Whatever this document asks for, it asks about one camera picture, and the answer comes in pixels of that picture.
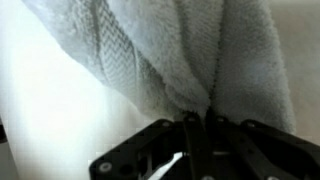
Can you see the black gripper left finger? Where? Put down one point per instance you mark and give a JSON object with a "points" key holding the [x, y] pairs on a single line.
{"points": [[150, 150]]}

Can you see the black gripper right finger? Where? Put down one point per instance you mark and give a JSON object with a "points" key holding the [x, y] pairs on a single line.
{"points": [[266, 146]]}

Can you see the white terry towel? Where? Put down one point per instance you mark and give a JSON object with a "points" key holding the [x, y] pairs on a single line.
{"points": [[166, 50]]}

